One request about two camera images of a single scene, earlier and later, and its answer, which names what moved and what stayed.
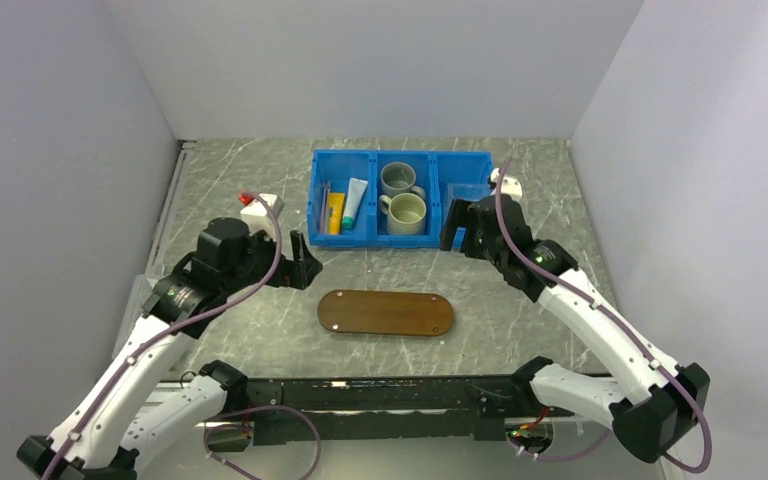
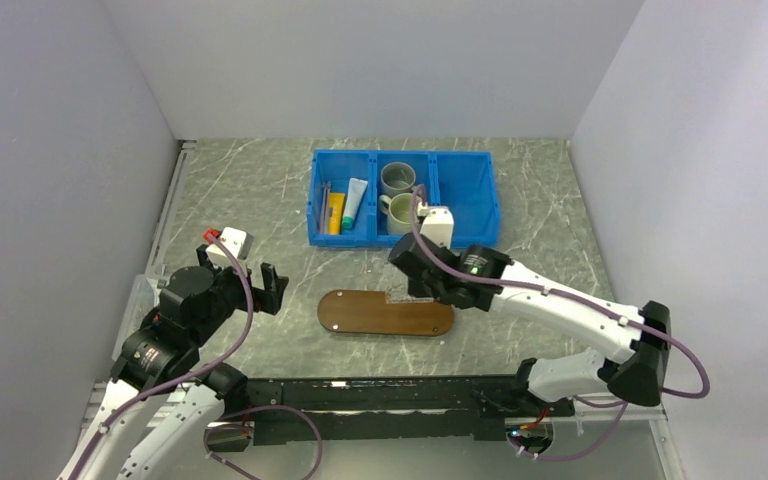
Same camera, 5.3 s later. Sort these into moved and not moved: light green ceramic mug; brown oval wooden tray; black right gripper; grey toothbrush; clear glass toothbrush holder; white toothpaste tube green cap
Moved: black right gripper; clear glass toothbrush holder
Not moved: brown oval wooden tray; light green ceramic mug; white toothpaste tube green cap; grey toothbrush
